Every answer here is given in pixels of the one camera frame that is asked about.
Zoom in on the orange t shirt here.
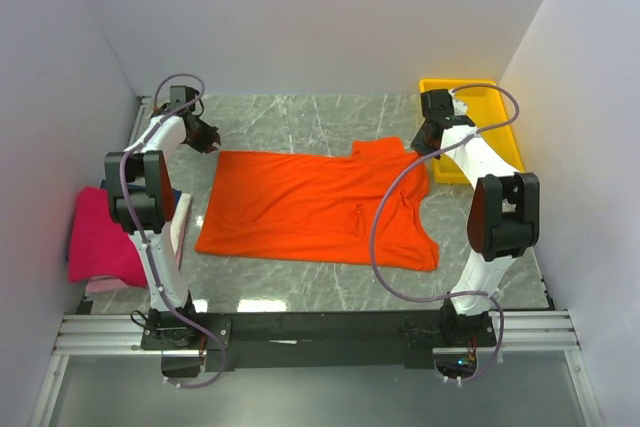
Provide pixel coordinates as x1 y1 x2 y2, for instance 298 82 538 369
195 137 439 271

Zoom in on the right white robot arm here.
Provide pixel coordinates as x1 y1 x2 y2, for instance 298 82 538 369
411 83 540 346

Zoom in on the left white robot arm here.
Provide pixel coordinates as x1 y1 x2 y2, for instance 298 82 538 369
104 85 221 349

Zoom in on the yellow plastic tray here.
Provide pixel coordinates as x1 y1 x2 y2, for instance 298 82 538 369
418 78 526 185

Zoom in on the folded navy t shirt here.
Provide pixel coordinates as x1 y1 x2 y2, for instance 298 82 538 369
99 179 182 202

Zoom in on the folded magenta t shirt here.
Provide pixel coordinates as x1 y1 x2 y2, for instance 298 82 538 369
67 187 147 287

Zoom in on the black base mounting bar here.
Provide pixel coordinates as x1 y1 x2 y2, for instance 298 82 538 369
141 308 498 372

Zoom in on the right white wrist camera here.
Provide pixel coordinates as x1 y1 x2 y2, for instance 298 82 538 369
449 89 468 116

